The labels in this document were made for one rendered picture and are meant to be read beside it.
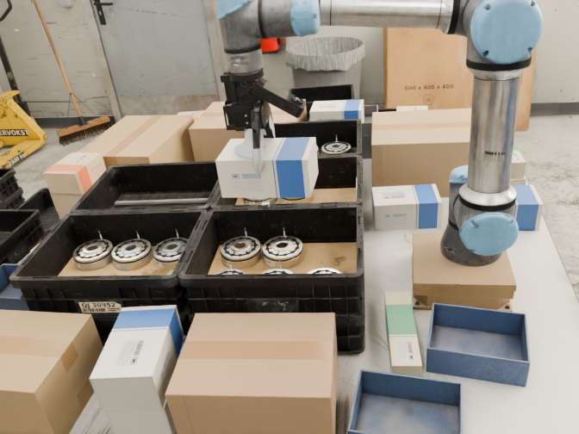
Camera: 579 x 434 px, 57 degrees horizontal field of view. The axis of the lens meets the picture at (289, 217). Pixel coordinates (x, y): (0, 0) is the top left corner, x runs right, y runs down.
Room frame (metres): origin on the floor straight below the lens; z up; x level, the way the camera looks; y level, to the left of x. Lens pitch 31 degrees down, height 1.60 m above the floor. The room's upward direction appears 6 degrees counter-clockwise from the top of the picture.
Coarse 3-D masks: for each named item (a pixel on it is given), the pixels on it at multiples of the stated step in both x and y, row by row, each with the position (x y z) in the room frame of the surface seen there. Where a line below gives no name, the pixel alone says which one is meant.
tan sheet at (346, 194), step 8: (320, 192) 1.43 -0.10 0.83; (328, 192) 1.43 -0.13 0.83; (336, 192) 1.42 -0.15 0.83; (344, 192) 1.42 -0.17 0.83; (352, 192) 1.41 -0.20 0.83; (240, 200) 1.44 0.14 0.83; (312, 200) 1.39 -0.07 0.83; (320, 200) 1.38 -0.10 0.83; (328, 200) 1.38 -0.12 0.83; (336, 200) 1.37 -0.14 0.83; (344, 200) 1.37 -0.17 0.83; (352, 200) 1.36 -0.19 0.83
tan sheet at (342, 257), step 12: (216, 252) 1.17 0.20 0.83; (312, 252) 1.12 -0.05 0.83; (324, 252) 1.11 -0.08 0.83; (336, 252) 1.10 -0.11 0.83; (348, 252) 1.10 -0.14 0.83; (216, 264) 1.11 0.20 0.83; (264, 264) 1.09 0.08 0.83; (300, 264) 1.07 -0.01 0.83; (312, 264) 1.06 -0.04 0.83; (324, 264) 1.06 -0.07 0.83; (336, 264) 1.05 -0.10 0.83; (348, 264) 1.05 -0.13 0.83
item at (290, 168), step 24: (264, 144) 1.11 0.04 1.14; (288, 144) 1.10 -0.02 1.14; (312, 144) 1.08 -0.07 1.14; (240, 168) 1.04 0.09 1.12; (264, 168) 1.03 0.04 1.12; (288, 168) 1.01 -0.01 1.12; (312, 168) 1.05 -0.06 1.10; (240, 192) 1.04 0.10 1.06; (264, 192) 1.03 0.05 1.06; (288, 192) 1.01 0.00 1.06; (312, 192) 1.02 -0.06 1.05
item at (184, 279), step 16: (224, 208) 1.22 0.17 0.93; (240, 208) 1.21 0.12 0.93; (256, 208) 1.20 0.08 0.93; (272, 208) 1.19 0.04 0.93; (288, 208) 1.18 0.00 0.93; (304, 208) 1.17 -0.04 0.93; (320, 208) 1.16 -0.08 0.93; (336, 208) 1.16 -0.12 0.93; (352, 208) 1.15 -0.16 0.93; (208, 224) 1.15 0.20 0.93; (192, 256) 1.01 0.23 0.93
